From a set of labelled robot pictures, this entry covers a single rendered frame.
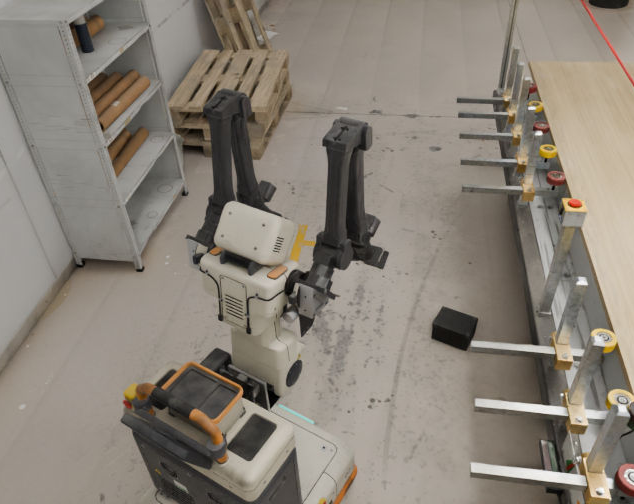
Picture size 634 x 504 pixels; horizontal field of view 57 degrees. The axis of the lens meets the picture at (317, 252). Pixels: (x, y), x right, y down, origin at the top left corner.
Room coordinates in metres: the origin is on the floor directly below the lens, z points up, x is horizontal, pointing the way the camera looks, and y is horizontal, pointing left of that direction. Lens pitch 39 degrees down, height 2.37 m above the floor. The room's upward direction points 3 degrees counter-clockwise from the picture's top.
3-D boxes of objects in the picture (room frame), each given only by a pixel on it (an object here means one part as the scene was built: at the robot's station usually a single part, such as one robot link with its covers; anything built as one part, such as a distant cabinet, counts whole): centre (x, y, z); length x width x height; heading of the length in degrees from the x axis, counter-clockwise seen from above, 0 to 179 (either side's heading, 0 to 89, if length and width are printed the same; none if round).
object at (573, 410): (1.05, -0.77, 0.81); 0.14 x 0.06 x 0.05; 169
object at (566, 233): (1.58, -0.88, 0.93); 0.05 x 0.05 x 0.45; 79
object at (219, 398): (1.12, 0.38, 0.87); 0.23 x 0.15 x 0.11; 56
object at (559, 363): (1.30, -0.82, 0.81); 0.14 x 0.06 x 0.05; 169
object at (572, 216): (1.57, -0.88, 1.18); 0.07 x 0.07 x 0.08; 79
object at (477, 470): (0.81, -0.61, 0.84); 0.43 x 0.03 x 0.04; 79
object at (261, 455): (1.14, 0.37, 0.59); 0.55 x 0.34 x 0.83; 56
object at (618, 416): (0.83, -0.73, 0.90); 0.04 x 0.04 x 0.48; 79
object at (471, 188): (2.28, -0.93, 0.81); 0.43 x 0.03 x 0.04; 79
